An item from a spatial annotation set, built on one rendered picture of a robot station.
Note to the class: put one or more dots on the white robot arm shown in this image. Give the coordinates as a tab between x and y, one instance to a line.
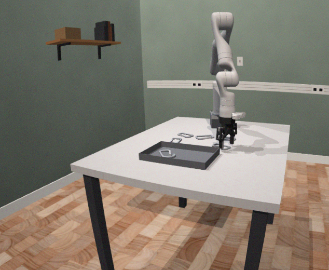
223	101

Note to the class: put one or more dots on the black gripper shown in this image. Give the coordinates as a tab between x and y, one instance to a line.
226	129

